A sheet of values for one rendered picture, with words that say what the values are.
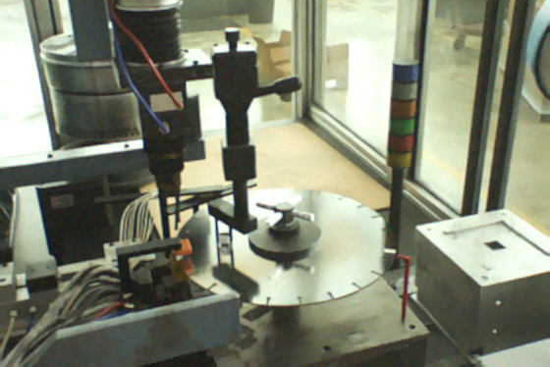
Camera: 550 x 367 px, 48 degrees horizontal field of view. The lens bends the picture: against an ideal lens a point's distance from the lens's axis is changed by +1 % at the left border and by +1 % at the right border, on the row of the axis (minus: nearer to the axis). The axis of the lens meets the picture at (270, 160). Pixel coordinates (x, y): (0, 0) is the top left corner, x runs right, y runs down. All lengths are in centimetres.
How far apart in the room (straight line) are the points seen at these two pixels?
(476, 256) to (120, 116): 85
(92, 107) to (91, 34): 58
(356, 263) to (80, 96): 82
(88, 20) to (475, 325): 71
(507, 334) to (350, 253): 29
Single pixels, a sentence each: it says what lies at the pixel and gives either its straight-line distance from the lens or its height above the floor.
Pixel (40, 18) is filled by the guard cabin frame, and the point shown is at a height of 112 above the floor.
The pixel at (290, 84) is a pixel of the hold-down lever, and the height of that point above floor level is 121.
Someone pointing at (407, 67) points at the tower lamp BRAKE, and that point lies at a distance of 105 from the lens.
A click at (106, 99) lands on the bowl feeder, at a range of 144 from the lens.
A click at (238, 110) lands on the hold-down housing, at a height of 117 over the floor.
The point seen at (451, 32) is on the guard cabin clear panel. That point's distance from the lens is 130.
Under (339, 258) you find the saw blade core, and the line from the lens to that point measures 88.
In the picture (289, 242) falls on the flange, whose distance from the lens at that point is 89.
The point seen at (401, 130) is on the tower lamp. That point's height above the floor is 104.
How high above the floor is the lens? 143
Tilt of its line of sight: 24 degrees down
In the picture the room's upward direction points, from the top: 2 degrees counter-clockwise
